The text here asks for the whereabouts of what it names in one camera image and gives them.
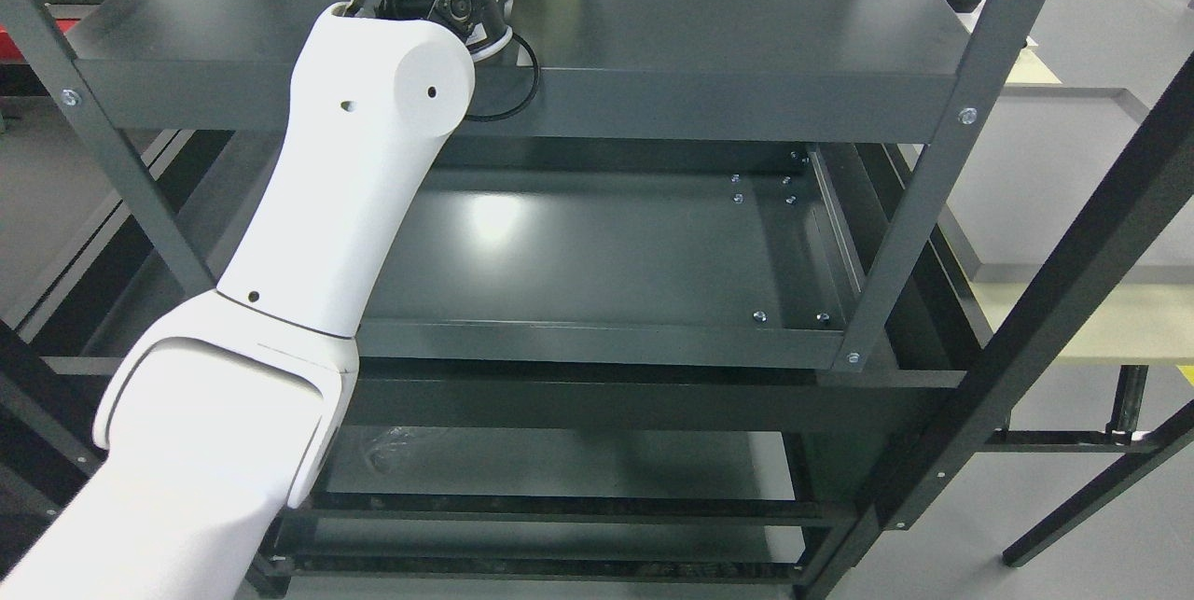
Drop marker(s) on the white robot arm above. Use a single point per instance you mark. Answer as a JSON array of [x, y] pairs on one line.
[[222, 414]]

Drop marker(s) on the grey metal shelf unit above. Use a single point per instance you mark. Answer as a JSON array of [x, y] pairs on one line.
[[820, 80]]

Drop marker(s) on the dark metal shelf rack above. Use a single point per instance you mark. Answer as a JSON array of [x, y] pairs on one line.
[[866, 451]]

